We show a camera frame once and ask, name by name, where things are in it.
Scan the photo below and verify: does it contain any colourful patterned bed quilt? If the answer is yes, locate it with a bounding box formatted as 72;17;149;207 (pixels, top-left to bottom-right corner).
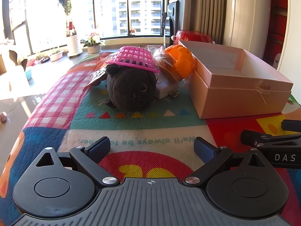
1;53;300;225

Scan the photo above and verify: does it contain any pink cardboard box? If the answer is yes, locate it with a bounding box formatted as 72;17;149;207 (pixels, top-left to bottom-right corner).
179;41;293;119

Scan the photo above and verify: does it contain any black plush cat toy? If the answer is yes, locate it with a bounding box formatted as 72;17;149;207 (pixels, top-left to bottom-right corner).
106;64;157;112

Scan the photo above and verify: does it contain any white adapter box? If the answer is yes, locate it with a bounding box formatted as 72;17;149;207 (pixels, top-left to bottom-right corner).
155;80;179;99

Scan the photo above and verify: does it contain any clear plastic wrapper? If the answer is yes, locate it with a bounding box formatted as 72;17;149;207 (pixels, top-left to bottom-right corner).
145;45;187;83

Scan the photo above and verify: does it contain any orange plastic ball toy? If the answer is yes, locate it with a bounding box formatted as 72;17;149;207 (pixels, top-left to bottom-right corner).
164;44;194;82

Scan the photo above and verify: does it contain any small white bowl planter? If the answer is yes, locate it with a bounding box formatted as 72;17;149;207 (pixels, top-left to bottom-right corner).
49;49;63;62

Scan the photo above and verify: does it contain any small flowering potted plant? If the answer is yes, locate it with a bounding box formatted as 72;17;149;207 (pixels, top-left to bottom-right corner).
84;32;105;55

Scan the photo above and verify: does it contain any pink plastic mesh basket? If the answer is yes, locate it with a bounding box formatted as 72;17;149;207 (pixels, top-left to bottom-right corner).
107;46;160;73

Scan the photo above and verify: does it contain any red round container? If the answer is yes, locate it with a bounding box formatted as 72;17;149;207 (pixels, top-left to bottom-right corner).
171;30;214;45

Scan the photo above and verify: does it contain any black chair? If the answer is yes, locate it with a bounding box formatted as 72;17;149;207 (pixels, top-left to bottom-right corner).
161;1;180;47

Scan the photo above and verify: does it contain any beige curtain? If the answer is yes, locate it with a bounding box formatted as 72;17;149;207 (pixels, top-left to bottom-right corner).
180;0;227;44

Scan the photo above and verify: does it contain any tall plant in white pot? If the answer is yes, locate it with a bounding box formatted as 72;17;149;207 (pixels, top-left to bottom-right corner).
58;0;83;57

